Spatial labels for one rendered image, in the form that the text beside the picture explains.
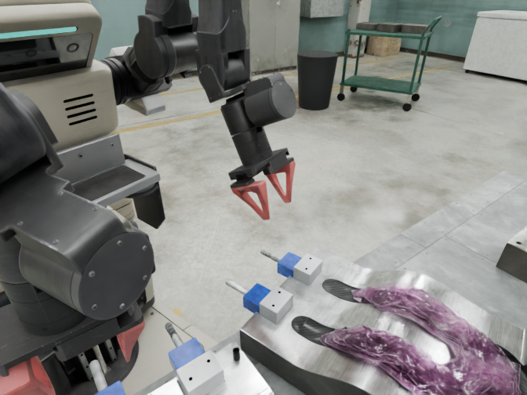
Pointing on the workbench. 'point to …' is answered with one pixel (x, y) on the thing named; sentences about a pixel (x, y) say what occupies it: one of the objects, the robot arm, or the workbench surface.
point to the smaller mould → (515, 256)
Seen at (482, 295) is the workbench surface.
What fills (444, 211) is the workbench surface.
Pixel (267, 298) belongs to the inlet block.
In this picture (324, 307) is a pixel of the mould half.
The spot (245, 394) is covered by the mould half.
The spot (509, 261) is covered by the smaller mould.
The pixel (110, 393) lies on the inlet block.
